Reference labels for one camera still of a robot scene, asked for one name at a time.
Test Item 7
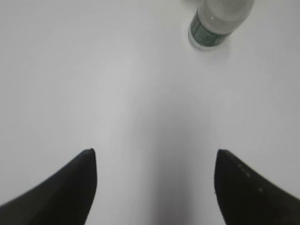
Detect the clear water bottle green label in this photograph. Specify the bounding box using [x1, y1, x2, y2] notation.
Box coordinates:
[188, 0, 255, 49]

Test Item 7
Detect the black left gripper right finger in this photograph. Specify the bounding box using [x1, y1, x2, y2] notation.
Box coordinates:
[214, 149, 300, 225]

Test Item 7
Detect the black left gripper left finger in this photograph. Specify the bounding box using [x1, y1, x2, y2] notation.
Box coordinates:
[0, 149, 97, 225]

